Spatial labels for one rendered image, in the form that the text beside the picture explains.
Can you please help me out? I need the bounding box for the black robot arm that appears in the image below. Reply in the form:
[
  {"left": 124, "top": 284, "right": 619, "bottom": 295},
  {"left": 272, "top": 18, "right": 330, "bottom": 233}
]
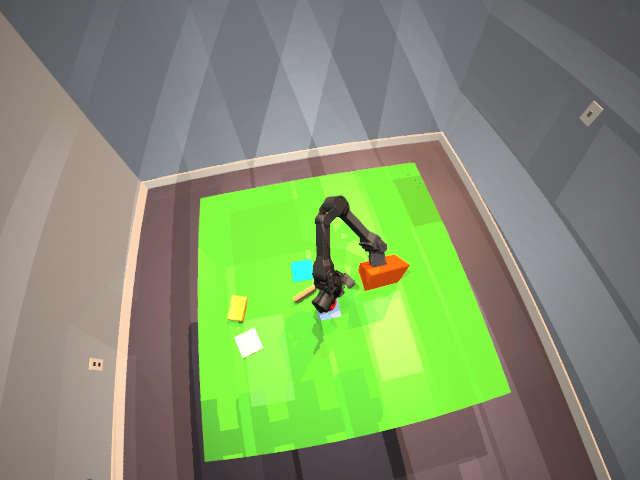
[{"left": 312, "top": 195, "right": 388, "bottom": 313}]

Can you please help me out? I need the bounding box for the yellow rectangular block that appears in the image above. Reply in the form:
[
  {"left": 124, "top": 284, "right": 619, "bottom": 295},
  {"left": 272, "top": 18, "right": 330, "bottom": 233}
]
[{"left": 227, "top": 295, "right": 249, "bottom": 322}]

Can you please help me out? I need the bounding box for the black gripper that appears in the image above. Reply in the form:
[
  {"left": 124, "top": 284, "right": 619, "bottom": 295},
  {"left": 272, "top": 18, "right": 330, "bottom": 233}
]
[{"left": 311, "top": 273, "right": 355, "bottom": 313}]

